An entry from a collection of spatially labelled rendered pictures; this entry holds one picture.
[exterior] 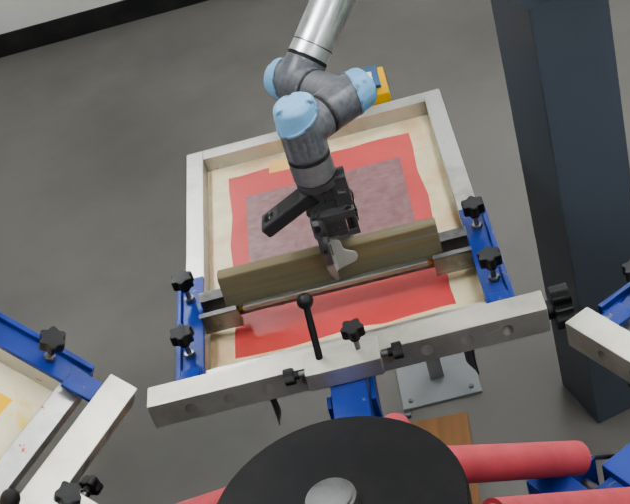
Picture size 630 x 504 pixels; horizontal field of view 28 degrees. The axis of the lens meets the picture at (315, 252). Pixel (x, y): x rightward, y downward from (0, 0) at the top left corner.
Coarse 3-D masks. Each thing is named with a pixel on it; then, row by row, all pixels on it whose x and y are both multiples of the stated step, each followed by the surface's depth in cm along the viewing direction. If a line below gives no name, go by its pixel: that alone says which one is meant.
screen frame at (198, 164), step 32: (416, 96) 277; (352, 128) 278; (448, 128) 264; (192, 160) 280; (224, 160) 280; (448, 160) 254; (192, 192) 269; (192, 224) 260; (192, 256) 250; (416, 320) 218; (288, 352) 220
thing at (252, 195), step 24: (240, 192) 271; (264, 192) 269; (288, 192) 266; (240, 216) 264; (240, 240) 257; (264, 240) 255; (288, 240) 253; (312, 240) 250; (240, 264) 250; (264, 312) 236; (288, 312) 234; (312, 312) 233; (336, 312) 231; (240, 336) 232; (264, 336) 231; (288, 336) 229
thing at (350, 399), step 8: (344, 384) 202; (352, 384) 202; (360, 384) 201; (368, 384) 205; (336, 392) 201; (344, 392) 201; (352, 392) 200; (360, 392) 200; (368, 392) 200; (336, 400) 200; (344, 400) 199; (352, 400) 199; (360, 400) 198; (368, 400) 198; (336, 408) 198; (344, 408) 198; (352, 408) 197; (360, 408) 197; (368, 408) 196; (336, 416) 197; (344, 416) 196; (352, 416) 196
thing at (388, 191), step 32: (352, 160) 270; (384, 160) 267; (384, 192) 257; (416, 192) 254; (384, 224) 249; (352, 288) 235; (384, 288) 233; (416, 288) 230; (448, 288) 228; (384, 320) 226
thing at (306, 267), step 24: (360, 240) 224; (384, 240) 224; (408, 240) 224; (432, 240) 225; (264, 264) 226; (288, 264) 225; (312, 264) 226; (360, 264) 226; (384, 264) 227; (240, 288) 228; (264, 288) 228; (288, 288) 228
